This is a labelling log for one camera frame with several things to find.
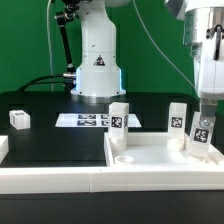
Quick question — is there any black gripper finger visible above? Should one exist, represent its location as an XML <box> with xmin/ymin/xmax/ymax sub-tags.
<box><xmin>200</xmin><ymin>99</ymin><xmax>217</xmax><ymax>128</ymax></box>

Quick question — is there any white square table top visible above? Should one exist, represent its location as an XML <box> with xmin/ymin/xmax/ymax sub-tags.
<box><xmin>104</xmin><ymin>132</ymin><xmax>224</xmax><ymax>166</ymax></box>

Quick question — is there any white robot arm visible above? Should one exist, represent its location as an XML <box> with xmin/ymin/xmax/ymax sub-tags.
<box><xmin>72</xmin><ymin>0</ymin><xmax>224</xmax><ymax>127</ymax></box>

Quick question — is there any white sheet with tags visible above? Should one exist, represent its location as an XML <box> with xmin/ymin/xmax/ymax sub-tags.
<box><xmin>55</xmin><ymin>113</ymin><xmax>141</xmax><ymax>128</ymax></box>

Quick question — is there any white left fence bar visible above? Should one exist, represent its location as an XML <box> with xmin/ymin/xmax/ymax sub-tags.
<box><xmin>0</xmin><ymin>136</ymin><xmax>9</xmax><ymax>164</ymax></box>

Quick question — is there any white fence bar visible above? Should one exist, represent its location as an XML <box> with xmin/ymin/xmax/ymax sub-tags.
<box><xmin>0</xmin><ymin>136</ymin><xmax>9</xmax><ymax>164</ymax></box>
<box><xmin>0</xmin><ymin>165</ymin><xmax>224</xmax><ymax>194</ymax></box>

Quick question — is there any white front fence bar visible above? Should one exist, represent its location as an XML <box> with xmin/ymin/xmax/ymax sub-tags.
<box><xmin>0</xmin><ymin>165</ymin><xmax>224</xmax><ymax>194</ymax></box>

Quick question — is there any black cable bundle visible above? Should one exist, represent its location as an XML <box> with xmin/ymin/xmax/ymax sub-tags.
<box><xmin>17</xmin><ymin>74</ymin><xmax>73</xmax><ymax>93</ymax></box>

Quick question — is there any thin white cable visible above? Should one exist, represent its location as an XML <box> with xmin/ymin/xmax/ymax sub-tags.
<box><xmin>46</xmin><ymin>0</ymin><xmax>55</xmax><ymax>92</ymax></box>

